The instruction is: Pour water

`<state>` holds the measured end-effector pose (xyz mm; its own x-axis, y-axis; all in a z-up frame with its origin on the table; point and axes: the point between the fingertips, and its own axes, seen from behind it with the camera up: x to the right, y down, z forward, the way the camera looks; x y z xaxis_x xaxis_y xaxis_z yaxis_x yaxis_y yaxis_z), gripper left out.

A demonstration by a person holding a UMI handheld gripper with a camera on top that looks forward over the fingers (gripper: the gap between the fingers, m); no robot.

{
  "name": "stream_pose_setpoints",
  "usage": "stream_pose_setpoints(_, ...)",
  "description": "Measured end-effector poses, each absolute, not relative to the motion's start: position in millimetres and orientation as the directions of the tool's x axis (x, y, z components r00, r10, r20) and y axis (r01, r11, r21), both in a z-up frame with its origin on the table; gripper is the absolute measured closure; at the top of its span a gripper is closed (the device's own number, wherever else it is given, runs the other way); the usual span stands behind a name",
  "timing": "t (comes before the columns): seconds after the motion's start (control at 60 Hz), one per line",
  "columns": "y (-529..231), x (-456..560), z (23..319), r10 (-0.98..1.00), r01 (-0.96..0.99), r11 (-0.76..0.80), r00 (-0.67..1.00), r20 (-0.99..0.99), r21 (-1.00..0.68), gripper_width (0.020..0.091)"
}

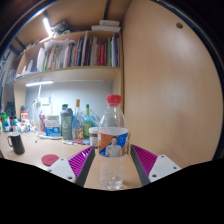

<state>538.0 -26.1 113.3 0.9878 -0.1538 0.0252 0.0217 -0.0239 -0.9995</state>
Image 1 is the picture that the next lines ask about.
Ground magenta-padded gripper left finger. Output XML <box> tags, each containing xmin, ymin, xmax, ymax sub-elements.
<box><xmin>46</xmin><ymin>145</ymin><xmax>97</xmax><ymax>188</ymax></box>

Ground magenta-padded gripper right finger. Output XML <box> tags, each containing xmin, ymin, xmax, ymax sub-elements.
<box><xmin>129</xmin><ymin>144</ymin><xmax>183</xmax><ymax>186</ymax></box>

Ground clear red-capped water bottle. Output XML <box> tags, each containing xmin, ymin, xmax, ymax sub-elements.
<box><xmin>97</xmin><ymin>94</ymin><xmax>130</xmax><ymax>191</ymax></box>

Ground flat round red coaster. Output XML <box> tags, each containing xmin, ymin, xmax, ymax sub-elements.
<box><xmin>41</xmin><ymin>153</ymin><xmax>60</xmax><ymax>167</ymax></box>

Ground blue and white carton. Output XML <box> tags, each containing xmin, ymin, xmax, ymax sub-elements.
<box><xmin>44</xmin><ymin>115</ymin><xmax>61</xmax><ymax>137</ymax></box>

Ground grey shaker bottle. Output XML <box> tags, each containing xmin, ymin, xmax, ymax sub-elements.
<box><xmin>59</xmin><ymin>106</ymin><xmax>74</xmax><ymax>141</ymax></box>

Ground yellow-capped clear bottle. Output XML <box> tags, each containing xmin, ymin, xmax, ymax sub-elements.
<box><xmin>71</xmin><ymin>98</ymin><xmax>84</xmax><ymax>141</ymax></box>

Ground dark jar with white lid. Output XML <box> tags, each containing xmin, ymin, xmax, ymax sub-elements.
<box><xmin>88</xmin><ymin>126</ymin><xmax>100</xmax><ymax>148</ymax></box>

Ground pink pouch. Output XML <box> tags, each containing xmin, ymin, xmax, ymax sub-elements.
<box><xmin>39</xmin><ymin>114</ymin><xmax>47</xmax><ymax>133</ymax></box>

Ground small green bottle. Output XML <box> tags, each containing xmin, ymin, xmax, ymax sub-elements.
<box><xmin>83</xmin><ymin>104</ymin><xmax>92</xmax><ymax>139</ymax></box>

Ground black mug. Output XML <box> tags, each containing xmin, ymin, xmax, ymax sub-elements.
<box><xmin>6</xmin><ymin>131</ymin><xmax>26</xmax><ymax>155</ymax></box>

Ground red and white container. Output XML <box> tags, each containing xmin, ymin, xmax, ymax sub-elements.
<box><xmin>20</xmin><ymin>111</ymin><xmax>29</xmax><ymax>123</ymax></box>

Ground white desk lamp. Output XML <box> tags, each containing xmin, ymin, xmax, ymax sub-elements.
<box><xmin>25</xmin><ymin>80</ymin><xmax>54</xmax><ymax>111</ymax></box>

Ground wooden shelf unit with books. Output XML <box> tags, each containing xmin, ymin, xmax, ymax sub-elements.
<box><xmin>13</xmin><ymin>19</ymin><xmax>123</xmax><ymax>84</ymax></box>

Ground ceiling tube light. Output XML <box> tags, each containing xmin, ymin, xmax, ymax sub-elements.
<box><xmin>42</xmin><ymin>17</ymin><xmax>54</xmax><ymax>38</ymax></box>

